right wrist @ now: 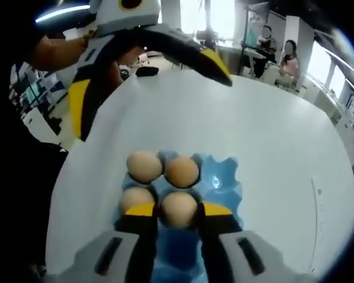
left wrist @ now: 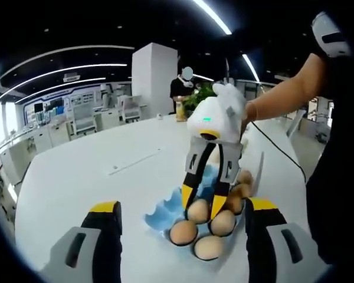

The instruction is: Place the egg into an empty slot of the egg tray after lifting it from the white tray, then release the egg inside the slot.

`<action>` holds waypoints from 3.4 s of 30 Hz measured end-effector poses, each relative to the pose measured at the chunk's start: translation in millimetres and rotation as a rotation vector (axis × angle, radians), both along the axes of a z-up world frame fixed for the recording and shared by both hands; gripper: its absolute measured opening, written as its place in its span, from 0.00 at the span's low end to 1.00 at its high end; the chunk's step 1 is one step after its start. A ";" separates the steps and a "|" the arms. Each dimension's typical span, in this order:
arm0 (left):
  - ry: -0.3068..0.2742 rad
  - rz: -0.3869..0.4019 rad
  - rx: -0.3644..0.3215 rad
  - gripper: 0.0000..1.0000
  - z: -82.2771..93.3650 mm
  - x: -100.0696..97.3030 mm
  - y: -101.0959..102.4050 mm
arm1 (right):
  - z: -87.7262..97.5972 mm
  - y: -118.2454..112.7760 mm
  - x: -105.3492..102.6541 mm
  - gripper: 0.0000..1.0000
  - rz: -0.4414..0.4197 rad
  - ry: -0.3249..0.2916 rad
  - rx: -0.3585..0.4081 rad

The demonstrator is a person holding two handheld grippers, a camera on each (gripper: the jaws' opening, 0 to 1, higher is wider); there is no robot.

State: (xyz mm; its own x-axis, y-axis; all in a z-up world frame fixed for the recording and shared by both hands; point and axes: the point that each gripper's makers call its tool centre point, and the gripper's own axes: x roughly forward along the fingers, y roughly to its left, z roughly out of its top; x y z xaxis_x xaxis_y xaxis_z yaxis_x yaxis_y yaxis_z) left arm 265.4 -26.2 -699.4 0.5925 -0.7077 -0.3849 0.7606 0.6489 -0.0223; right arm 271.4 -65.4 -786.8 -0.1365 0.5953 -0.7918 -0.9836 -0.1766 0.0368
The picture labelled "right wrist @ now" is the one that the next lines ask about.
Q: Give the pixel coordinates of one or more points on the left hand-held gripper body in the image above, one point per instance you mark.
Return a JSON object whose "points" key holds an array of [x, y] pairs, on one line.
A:
{"points": [[112, 20]]}

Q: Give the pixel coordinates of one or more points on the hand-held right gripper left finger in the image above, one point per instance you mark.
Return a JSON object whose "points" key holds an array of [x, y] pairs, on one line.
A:
{"points": [[141, 244]]}

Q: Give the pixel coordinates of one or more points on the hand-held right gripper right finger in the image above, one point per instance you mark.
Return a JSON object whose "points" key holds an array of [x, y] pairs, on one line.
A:
{"points": [[215, 244]]}

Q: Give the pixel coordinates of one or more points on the single brown egg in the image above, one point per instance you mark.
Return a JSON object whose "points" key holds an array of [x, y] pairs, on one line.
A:
{"points": [[179, 209], [183, 172], [134, 199], [144, 166]]}

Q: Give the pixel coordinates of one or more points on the blue egg tray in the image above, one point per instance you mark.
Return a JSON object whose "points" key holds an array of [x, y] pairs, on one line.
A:
{"points": [[221, 188]]}

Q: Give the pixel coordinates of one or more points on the small black object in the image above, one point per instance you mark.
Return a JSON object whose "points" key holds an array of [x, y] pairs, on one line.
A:
{"points": [[147, 72]]}

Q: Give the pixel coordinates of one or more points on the ceiling light strip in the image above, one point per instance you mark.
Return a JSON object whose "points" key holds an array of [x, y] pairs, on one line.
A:
{"points": [[56, 11]]}

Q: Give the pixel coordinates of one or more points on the black tripod stand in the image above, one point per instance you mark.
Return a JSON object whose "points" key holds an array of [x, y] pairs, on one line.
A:
{"points": [[245, 38]]}

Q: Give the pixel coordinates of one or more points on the person in black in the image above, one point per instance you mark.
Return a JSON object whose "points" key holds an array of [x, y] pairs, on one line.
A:
{"points": [[32, 177]]}

